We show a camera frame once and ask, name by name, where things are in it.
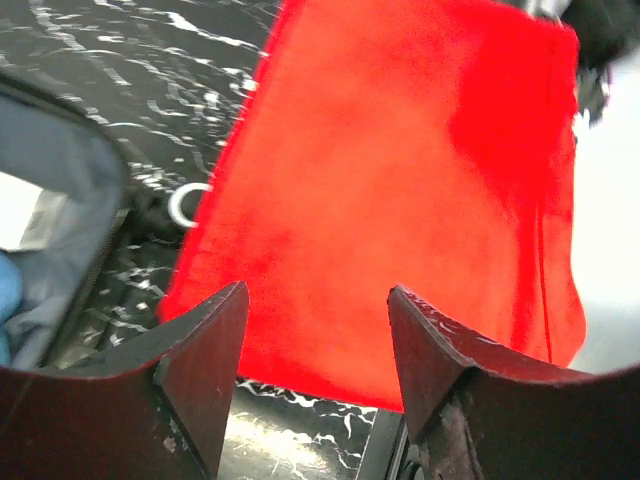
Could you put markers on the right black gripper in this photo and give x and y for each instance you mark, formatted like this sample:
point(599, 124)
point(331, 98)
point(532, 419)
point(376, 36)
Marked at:
point(607, 31)

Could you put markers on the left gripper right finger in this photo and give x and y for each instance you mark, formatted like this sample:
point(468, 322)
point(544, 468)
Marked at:
point(475, 409)

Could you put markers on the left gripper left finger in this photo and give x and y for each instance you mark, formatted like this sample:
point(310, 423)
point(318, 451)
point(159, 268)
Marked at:
point(155, 407)

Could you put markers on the blue cloth garment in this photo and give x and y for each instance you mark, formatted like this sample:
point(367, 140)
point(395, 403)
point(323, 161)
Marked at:
point(11, 284)

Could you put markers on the red garment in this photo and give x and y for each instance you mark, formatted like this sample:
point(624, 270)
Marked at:
point(421, 143)

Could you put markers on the white black space suitcase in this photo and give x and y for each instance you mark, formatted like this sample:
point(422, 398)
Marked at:
point(67, 198)

